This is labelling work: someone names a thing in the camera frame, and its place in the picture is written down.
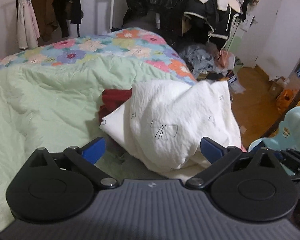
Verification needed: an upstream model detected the white bow-print blanket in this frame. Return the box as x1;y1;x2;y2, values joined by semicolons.
100;80;242;173

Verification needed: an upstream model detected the dark red cloth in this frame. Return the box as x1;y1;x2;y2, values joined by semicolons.
98;89;132;123

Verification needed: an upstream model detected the light green quilt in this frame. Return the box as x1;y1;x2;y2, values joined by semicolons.
0;55;178;231

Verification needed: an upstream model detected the light blue plush slipper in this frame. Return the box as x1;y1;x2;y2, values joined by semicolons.
248;106;300;152

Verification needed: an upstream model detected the clutter pile on floor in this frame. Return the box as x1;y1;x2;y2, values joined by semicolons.
177;42;245;94

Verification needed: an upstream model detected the floral patchwork bedspread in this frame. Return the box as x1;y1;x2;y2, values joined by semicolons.
0;28;195;85

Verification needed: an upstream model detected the brown hanging jacket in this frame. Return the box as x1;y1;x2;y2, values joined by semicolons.
31;0;58;42

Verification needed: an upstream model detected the white hanging garment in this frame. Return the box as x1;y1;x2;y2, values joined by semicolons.
17;0;38;50

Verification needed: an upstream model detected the pink hanging garment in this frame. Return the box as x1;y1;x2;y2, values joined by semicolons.
24;1;40;40

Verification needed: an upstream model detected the black hanging jacket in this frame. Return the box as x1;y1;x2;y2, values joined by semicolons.
52;0;84;38

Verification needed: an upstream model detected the white coat stand pole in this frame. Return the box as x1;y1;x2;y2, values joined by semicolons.
109;0;115;32

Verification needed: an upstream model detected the black clothes rack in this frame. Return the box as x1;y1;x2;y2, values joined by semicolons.
15;0;80;37

